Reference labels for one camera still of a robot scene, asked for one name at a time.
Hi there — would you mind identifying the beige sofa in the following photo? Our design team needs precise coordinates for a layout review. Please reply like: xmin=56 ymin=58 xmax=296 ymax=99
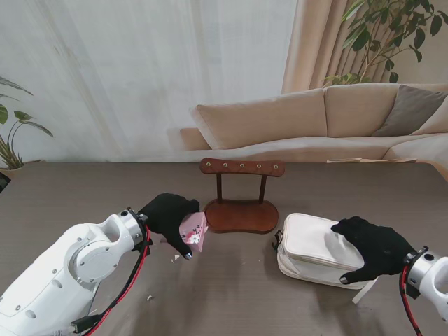
xmin=180 ymin=83 xmax=448 ymax=165

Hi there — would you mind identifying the tall green leafy plant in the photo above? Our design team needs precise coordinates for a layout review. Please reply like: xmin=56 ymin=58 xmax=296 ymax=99
xmin=323 ymin=0 xmax=444 ymax=87

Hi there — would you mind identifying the pink floral gift box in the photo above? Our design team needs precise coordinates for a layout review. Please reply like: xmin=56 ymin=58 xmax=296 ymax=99
xmin=178 ymin=211 xmax=209 ymax=253

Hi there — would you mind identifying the brown wooden jewelry stand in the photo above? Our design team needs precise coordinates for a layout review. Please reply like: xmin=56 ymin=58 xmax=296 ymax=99
xmin=199 ymin=157 xmax=286 ymax=235

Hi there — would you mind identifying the broad-leaf green potted plant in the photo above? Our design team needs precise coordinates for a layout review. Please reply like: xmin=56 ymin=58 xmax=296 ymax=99
xmin=0 ymin=75 xmax=55 ymax=171

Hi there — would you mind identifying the beige sofa cushion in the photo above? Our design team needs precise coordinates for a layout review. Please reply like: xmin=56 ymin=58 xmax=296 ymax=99
xmin=411 ymin=99 xmax=448 ymax=137

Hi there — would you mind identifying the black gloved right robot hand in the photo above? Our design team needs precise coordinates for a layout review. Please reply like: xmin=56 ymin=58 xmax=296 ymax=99
xmin=330 ymin=216 xmax=419 ymax=286

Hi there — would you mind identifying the white sheer curtain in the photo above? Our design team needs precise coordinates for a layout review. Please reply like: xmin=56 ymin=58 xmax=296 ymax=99
xmin=0 ymin=0 xmax=298 ymax=164

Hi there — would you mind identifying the white zippered pouch bag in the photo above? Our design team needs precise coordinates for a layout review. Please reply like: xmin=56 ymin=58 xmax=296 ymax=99
xmin=274 ymin=213 xmax=379 ymax=305

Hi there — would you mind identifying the grey sofa cushion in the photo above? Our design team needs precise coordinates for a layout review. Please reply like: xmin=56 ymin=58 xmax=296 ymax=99
xmin=372 ymin=84 xmax=448 ymax=137

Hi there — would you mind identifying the red left arm cable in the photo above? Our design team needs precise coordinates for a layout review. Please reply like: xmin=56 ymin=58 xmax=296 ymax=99
xmin=75 ymin=223 xmax=153 ymax=336

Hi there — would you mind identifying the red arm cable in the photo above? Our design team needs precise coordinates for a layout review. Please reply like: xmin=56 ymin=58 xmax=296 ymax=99
xmin=75 ymin=223 xmax=153 ymax=336
xmin=398 ymin=264 xmax=424 ymax=336

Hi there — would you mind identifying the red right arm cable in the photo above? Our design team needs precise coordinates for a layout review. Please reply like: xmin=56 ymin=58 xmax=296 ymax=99
xmin=398 ymin=264 xmax=424 ymax=336

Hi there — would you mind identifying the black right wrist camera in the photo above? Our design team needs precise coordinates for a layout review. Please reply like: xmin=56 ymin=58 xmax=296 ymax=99
xmin=402 ymin=281 xmax=421 ymax=301

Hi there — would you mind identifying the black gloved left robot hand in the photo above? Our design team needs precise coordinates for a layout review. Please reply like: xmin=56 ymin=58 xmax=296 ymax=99
xmin=137 ymin=192 xmax=202 ymax=262

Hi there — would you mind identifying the beige curtain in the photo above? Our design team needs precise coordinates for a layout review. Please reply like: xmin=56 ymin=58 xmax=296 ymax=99
xmin=281 ymin=0 xmax=448 ymax=95

